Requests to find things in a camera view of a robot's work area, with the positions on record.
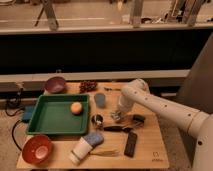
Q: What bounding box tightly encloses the blue towel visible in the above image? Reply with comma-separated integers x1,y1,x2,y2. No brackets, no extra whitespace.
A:
84,132,104,147

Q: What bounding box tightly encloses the purple bowl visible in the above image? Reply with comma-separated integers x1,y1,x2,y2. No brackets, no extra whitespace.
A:
44,76,66,94

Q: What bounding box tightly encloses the black cable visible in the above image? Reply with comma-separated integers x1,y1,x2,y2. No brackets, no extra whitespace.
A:
3,89,27,152

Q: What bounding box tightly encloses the small metal cup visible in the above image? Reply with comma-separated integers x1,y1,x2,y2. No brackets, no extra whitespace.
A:
91,114,103,129

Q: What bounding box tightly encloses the blue plastic cup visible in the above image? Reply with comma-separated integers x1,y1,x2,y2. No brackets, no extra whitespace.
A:
94,93,106,108

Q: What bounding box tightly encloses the red bowl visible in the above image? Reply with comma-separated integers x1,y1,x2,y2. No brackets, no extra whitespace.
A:
22,135,53,165

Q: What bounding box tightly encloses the white paper cup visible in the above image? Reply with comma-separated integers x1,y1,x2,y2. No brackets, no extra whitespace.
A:
69,138,92,165

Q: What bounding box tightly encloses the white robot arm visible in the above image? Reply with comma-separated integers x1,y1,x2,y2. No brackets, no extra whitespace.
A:
117,79,213,171

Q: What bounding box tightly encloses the bunch of dark grapes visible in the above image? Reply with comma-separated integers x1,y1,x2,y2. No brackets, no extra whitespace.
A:
79,81,97,93

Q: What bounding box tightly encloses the green plastic tray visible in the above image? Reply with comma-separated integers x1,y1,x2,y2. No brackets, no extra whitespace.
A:
27,94,89,136

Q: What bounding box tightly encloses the black remote control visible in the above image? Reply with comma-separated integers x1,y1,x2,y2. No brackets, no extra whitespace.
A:
124,132,137,157

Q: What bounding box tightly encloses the orange fruit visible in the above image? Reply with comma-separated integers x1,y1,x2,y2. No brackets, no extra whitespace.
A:
70,102,83,115

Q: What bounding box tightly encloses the blue box on floor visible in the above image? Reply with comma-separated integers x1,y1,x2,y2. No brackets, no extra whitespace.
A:
21,105,34,123

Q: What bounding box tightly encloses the black tape roll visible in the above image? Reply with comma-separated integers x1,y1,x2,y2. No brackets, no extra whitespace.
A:
133,114,146,125

